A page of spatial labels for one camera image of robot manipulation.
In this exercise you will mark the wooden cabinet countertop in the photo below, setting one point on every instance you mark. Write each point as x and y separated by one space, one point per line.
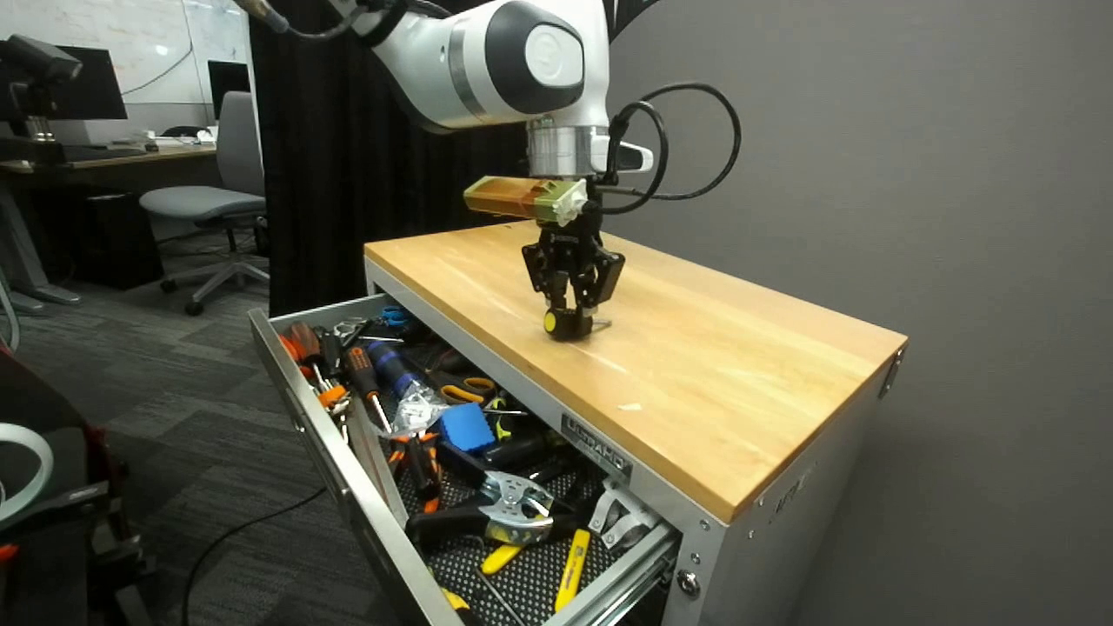
717 361

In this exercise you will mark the silver white metal tool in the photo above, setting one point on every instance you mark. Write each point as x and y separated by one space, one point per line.
612 518

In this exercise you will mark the blue plastic block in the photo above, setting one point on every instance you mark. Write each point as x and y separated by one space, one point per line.
468 429

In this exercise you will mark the grey metal tool cabinet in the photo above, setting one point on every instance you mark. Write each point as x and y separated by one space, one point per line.
786 558

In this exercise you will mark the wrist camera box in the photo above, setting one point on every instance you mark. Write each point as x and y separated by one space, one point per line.
507 195

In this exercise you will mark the metal drawer holding tools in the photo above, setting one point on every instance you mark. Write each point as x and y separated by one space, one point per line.
302 404

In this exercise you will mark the orange black screwdriver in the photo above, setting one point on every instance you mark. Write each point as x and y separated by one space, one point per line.
364 370

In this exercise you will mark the silver metal clamp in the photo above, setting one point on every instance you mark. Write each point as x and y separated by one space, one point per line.
516 500

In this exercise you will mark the round cabinet lock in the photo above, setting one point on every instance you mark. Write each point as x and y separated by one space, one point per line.
691 581

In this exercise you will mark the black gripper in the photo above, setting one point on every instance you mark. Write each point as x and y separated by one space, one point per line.
572 232

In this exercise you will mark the black red equipment stand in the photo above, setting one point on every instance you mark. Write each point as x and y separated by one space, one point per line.
55 579

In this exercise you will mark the black under-desk pedestal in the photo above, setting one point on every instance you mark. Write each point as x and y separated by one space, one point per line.
117 237

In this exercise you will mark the black cabinet brand badge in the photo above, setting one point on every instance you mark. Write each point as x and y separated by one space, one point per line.
594 442

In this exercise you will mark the black desk monitor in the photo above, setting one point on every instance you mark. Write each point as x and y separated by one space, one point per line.
98 90
228 90

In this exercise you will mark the silver drawer slide rail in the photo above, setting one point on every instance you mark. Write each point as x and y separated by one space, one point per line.
630 569

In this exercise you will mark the black mesh drawer liner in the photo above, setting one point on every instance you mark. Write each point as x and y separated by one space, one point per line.
525 586

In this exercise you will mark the black fabric curtain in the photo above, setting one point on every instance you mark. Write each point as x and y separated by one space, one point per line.
333 176

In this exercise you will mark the orange black pliers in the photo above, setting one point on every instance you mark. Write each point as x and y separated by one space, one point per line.
417 463

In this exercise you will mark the grey fabric backdrop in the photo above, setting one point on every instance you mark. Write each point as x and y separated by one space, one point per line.
927 176

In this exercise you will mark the small blue tool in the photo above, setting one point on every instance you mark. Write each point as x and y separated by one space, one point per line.
395 317

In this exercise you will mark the black tilted monitor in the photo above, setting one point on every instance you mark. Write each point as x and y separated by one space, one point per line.
30 56

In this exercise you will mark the wooden office desk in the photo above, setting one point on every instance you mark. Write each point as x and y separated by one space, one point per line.
105 163

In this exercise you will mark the grey office chair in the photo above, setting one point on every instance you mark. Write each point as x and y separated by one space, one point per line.
201 202

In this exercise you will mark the blue clear-tipped tool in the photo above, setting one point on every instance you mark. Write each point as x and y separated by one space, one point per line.
388 370

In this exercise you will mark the yellow tool tip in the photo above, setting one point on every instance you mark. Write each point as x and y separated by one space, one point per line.
452 601

